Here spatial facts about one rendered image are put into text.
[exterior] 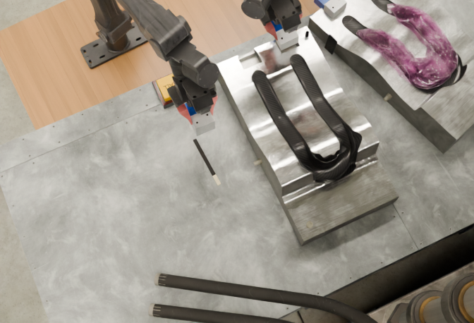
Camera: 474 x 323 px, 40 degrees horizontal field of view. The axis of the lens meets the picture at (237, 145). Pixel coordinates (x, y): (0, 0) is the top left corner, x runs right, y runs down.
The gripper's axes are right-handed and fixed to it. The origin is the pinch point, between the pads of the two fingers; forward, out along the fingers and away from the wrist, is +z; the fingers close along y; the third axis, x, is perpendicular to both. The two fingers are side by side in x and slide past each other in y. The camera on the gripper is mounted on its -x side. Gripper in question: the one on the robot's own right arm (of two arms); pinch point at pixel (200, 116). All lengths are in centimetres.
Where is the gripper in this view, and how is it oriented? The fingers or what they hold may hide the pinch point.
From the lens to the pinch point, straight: 153.8
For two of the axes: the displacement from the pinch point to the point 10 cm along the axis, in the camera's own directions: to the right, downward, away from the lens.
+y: 9.0, -4.0, 1.4
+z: 2.0, 6.9, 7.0
